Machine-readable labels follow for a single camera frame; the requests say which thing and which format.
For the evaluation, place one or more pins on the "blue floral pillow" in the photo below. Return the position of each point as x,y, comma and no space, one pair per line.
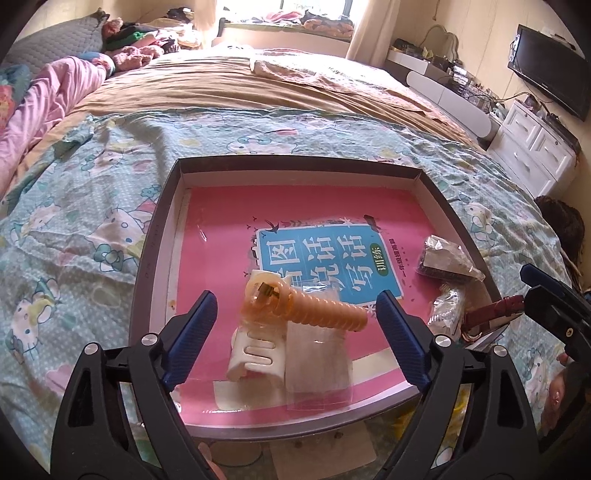
14,83

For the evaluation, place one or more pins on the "cartoon cat printed blanket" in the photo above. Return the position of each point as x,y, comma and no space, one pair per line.
69,207

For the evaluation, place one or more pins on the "cream curtain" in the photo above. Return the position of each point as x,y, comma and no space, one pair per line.
369,32
207,18

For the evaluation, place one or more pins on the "grey quilted headboard cushion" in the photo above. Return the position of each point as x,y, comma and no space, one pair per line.
51,44

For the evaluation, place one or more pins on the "tan bedsheet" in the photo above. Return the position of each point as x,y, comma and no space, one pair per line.
207,87

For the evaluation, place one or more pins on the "pink quilt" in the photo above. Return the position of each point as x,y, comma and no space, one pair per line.
46,92

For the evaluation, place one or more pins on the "clear plastic bag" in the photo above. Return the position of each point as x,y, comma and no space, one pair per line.
318,369

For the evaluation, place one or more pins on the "person's right hand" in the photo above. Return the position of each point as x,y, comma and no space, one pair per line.
554,397

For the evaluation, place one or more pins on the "clutter of cosmetics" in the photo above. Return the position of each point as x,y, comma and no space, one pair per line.
461,76

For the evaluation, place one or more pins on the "dark shallow cardboard box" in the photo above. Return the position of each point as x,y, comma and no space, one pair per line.
157,221

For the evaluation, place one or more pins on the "pile of clothes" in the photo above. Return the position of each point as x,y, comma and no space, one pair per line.
138,41

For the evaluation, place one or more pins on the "dark brown fuzzy object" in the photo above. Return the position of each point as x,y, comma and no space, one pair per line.
561,221

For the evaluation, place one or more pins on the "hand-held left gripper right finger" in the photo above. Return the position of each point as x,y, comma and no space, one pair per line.
401,337

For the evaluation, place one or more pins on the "white vanity desk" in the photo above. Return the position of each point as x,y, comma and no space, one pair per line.
443,90

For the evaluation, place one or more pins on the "white hair claw clip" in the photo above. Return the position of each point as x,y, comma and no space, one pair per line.
251,357

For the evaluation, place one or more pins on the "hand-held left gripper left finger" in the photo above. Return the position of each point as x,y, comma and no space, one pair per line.
189,337

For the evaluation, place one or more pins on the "clear bag with white card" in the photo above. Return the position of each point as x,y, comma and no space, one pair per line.
443,261

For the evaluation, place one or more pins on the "clothes on window seat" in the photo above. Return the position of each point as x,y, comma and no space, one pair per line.
323,23

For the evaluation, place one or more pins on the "clear bag of beads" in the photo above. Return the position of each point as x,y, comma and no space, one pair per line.
445,309

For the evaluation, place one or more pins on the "black television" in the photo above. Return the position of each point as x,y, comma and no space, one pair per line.
549,69

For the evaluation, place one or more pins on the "pink book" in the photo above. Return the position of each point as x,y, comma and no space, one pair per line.
221,240

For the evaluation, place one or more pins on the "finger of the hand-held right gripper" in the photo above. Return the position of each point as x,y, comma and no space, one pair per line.
531,273
551,314

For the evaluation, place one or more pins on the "yellow item in bag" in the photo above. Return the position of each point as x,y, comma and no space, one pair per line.
457,410

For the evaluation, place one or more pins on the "arched cream mirror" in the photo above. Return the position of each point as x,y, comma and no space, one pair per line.
441,44

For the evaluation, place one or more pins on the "white chest of drawers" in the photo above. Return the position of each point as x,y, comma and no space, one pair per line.
531,147

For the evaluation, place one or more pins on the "pale patterned cloth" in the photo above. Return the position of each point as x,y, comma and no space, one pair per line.
323,76

